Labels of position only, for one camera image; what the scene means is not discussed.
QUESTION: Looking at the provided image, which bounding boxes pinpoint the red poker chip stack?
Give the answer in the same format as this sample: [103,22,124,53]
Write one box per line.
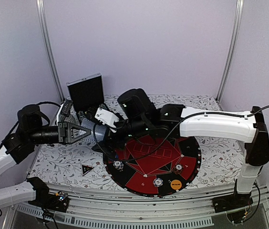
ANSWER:
[173,164,184,174]

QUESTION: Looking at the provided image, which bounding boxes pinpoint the right aluminium frame post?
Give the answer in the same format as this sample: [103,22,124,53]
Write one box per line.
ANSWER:
[216,0,244,103]

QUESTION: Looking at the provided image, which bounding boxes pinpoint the aluminium front rail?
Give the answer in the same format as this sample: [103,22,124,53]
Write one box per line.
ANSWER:
[2,183,269,229]

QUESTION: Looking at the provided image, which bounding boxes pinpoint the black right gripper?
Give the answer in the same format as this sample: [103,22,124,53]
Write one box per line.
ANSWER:
[91,112,150,157]

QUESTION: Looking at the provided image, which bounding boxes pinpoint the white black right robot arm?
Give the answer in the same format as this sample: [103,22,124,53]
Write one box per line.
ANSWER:
[104,88,269,208]

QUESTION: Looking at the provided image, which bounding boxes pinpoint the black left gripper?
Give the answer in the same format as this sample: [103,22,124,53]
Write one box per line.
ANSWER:
[28,121,92,145]

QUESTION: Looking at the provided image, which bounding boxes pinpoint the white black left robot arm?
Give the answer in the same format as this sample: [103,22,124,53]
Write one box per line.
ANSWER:
[0,104,91,208]

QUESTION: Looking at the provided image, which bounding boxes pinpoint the round red black poker mat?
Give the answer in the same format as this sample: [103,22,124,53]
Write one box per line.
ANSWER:
[103,135,201,197]

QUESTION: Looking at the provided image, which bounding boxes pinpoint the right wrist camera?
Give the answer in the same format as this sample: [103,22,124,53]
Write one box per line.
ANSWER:
[94,107,120,133]

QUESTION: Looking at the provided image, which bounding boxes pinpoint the left aluminium frame post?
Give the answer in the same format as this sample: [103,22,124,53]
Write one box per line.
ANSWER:
[36,0,65,101]

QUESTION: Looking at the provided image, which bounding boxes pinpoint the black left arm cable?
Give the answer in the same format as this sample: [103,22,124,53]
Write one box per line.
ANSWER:
[0,101,61,163]

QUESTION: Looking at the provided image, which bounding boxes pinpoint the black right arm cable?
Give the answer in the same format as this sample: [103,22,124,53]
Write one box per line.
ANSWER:
[93,104,269,160]

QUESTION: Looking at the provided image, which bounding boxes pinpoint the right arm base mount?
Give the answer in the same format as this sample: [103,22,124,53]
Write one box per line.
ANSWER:
[212,191,253,224]

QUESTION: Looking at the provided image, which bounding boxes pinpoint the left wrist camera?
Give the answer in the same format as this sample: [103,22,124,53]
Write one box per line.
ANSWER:
[56,99,73,125]

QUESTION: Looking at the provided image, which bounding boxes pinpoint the black triangular card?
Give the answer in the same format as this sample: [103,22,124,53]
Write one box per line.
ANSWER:
[81,165,93,176]

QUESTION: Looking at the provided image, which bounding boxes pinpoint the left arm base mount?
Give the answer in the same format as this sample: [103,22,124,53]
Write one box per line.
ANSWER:
[26,177,70,213]

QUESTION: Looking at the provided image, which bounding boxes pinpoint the orange big blind button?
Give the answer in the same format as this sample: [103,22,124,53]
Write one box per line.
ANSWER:
[170,179,182,190]

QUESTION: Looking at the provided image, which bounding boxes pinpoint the aluminium poker chip case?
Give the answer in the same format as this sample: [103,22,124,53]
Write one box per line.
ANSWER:
[67,73,109,122]

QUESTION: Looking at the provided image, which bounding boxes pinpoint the aluminium frame post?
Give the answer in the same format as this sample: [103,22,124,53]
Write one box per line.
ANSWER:
[216,0,244,103]
[36,0,65,101]

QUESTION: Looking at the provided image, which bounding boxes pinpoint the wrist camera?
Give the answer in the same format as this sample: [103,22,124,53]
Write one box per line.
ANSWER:
[56,99,73,125]
[94,107,120,133]

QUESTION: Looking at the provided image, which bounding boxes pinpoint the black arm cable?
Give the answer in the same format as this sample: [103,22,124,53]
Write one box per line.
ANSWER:
[93,104,269,160]
[0,101,61,163]

